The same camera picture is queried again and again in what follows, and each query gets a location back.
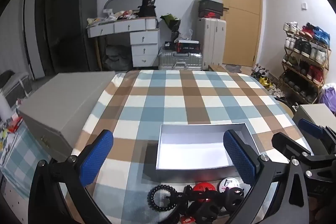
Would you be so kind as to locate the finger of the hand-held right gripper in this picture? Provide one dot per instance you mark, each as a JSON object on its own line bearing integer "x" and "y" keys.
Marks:
{"x": 311, "y": 126}
{"x": 290, "y": 146}

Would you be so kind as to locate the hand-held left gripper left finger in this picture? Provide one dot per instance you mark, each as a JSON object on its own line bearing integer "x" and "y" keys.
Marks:
{"x": 95, "y": 158}

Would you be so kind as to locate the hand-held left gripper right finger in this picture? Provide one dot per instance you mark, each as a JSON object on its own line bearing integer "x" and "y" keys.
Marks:
{"x": 240, "y": 158}

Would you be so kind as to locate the white cardboard box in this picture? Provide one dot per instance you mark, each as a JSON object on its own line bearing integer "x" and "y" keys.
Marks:
{"x": 191, "y": 153}

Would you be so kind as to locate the plain grey box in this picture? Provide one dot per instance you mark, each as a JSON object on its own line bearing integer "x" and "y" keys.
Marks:
{"x": 315, "y": 112}

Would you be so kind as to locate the white round tin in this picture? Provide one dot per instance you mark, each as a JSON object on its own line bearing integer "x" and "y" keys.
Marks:
{"x": 229, "y": 184}

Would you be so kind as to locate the purple plastic bag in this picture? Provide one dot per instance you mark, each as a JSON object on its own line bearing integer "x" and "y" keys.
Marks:
{"x": 329, "y": 99}

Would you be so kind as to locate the red round tin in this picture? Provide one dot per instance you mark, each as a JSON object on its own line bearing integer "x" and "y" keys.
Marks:
{"x": 204, "y": 187}

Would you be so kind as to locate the pile of shoes on floor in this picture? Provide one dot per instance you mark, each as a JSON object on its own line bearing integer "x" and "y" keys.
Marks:
{"x": 265, "y": 79}

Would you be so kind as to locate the grey storage box with latch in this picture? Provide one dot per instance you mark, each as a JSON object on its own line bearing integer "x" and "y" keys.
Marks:
{"x": 68, "y": 98}

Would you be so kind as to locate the blue plaid cloth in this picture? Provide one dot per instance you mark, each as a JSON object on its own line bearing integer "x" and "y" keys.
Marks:
{"x": 21, "y": 155}

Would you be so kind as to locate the rows of shoes on rack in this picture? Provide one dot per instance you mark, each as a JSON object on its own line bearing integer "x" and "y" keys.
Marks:
{"x": 305, "y": 48}

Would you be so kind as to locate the plaid tablecloth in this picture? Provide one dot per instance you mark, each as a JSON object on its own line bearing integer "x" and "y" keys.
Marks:
{"x": 183, "y": 98}

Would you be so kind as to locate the brown cardboard box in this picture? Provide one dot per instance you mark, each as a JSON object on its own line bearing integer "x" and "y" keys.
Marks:
{"x": 217, "y": 68}

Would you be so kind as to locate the grey bag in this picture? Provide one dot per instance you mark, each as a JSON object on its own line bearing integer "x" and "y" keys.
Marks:
{"x": 118, "y": 57}

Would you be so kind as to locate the white paper roll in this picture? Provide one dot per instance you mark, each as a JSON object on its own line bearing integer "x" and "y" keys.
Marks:
{"x": 4, "y": 107}

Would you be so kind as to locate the grey fabric storage bin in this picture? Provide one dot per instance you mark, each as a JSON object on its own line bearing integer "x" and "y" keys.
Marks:
{"x": 15, "y": 87}

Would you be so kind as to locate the silver suitcase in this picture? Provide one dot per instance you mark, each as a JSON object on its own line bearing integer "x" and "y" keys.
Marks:
{"x": 179, "y": 60}

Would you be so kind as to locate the white upright suitcase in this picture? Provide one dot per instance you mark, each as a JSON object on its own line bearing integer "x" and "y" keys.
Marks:
{"x": 210, "y": 40}

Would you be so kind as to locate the black refrigerator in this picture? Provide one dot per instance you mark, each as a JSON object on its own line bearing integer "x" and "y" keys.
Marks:
{"x": 71, "y": 35}

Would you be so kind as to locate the white vanity desk with drawers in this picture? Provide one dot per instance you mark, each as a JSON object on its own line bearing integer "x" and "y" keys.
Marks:
{"x": 143, "y": 40}

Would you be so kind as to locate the wooden door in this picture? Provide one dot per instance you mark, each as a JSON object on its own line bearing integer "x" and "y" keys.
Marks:
{"x": 239, "y": 16}

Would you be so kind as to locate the small black box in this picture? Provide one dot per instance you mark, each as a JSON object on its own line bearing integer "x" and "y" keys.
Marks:
{"x": 170, "y": 46}

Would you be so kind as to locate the clear plastic bag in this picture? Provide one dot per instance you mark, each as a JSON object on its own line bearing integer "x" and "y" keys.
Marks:
{"x": 187, "y": 35}

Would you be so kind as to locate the clutter of cosmetics and wrappers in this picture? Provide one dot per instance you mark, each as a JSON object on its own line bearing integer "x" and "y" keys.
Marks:
{"x": 113, "y": 16}

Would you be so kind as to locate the green black flower bouquet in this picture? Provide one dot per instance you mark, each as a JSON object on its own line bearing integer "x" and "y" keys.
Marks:
{"x": 172, "y": 24}

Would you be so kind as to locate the grey arched mirror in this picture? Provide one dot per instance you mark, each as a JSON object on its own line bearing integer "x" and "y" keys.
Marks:
{"x": 123, "y": 2}

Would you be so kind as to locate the black bag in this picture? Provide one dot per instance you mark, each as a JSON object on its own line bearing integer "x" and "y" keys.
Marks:
{"x": 147, "y": 7}

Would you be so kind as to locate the white light switch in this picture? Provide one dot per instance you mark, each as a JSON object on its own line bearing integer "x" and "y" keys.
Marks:
{"x": 304, "y": 6}

